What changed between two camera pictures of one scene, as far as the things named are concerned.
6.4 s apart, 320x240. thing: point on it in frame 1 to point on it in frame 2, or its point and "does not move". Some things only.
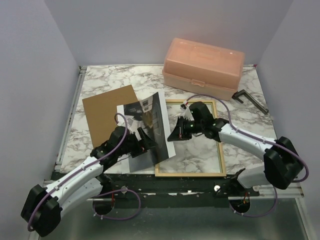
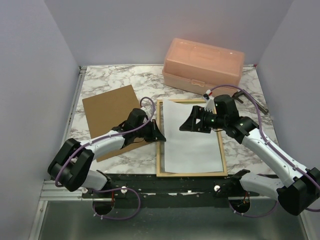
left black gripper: [141, 145] to [156, 134]
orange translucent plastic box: [211, 70] does not move
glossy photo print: [151, 115] to [188, 151]
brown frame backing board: [101, 110] does not move
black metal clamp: [251, 99] does not move
